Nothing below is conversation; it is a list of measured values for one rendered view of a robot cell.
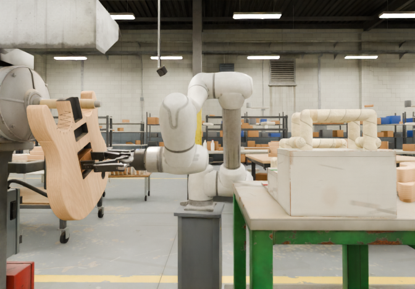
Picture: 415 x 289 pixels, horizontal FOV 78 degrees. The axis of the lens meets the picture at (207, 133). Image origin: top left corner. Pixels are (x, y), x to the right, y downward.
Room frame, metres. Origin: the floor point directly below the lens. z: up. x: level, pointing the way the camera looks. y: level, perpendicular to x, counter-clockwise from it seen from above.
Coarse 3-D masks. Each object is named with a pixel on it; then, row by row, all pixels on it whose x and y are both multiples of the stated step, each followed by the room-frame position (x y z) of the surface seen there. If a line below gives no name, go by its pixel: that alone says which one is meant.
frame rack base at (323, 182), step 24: (288, 168) 0.68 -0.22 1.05; (312, 168) 0.67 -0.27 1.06; (336, 168) 0.66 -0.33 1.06; (360, 168) 0.66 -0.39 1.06; (384, 168) 0.66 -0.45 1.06; (288, 192) 0.68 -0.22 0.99; (312, 192) 0.67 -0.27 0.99; (336, 192) 0.66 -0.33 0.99; (360, 192) 0.66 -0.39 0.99; (384, 192) 0.66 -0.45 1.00; (312, 216) 0.67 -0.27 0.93; (336, 216) 0.66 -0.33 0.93; (360, 216) 0.66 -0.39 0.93; (384, 216) 0.66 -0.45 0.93
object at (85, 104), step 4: (44, 100) 0.86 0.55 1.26; (48, 100) 0.86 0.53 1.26; (52, 100) 0.86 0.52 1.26; (80, 100) 0.86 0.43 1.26; (84, 100) 0.86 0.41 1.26; (88, 100) 0.86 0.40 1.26; (92, 100) 0.86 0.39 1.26; (96, 100) 0.88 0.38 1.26; (40, 104) 0.85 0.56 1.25; (44, 104) 0.85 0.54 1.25; (48, 104) 0.85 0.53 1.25; (52, 104) 0.85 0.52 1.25; (80, 104) 0.85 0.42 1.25; (84, 104) 0.85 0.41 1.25; (88, 104) 0.85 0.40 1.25; (92, 104) 0.85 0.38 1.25; (52, 108) 0.87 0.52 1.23; (56, 108) 0.87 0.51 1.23; (84, 108) 0.86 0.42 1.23; (88, 108) 0.86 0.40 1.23; (92, 108) 0.86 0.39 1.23
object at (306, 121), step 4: (300, 116) 0.69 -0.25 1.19; (304, 116) 0.68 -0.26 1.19; (308, 116) 0.68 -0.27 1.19; (300, 120) 0.69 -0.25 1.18; (304, 120) 0.68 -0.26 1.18; (308, 120) 0.68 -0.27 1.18; (300, 124) 0.69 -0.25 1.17; (304, 124) 0.68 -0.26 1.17; (308, 124) 0.68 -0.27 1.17; (300, 128) 0.69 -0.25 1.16; (304, 128) 0.68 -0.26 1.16; (308, 128) 0.68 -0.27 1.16; (300, 132) 0.69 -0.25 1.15; (304, 132) 0.68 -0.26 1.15; (308, 132) 0.68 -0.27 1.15; (300, 136) 0.69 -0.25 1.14; (304, 136) 0.68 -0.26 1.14; (308, 136) 0.68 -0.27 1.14; (308, 140) 0.68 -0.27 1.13; (308, 144) 0.68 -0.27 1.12; (300, 148) 0.69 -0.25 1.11; (304, 148) 0.68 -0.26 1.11; (308, 148) 0.68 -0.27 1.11
